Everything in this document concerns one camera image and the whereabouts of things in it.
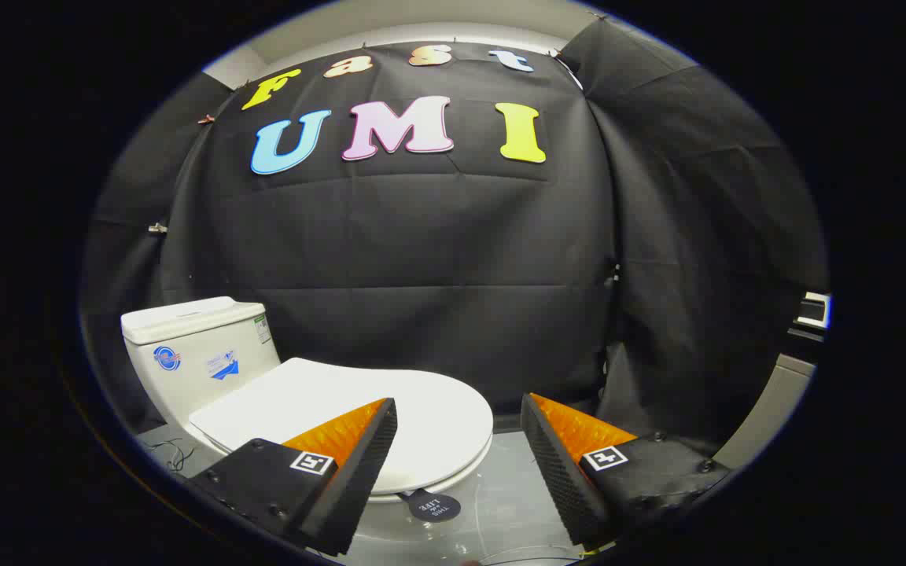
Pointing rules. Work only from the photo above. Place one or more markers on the black and white wall box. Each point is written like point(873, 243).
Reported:
point(813, 310)

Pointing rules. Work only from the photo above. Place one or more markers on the black backdrop cloth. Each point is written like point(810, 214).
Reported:
point(421, 236)

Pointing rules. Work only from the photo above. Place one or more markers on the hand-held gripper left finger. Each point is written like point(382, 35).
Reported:
point(359, 472)

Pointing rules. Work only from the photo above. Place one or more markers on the white toilet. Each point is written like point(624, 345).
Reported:
point(193, 369)

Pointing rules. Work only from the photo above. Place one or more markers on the white toilet lid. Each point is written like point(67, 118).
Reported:
point(437, 417)

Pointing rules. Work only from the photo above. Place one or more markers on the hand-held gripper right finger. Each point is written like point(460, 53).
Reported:
point(559, 479)

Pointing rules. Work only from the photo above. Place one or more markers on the black round lid pull tab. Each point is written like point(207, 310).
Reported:
point(433, 507)

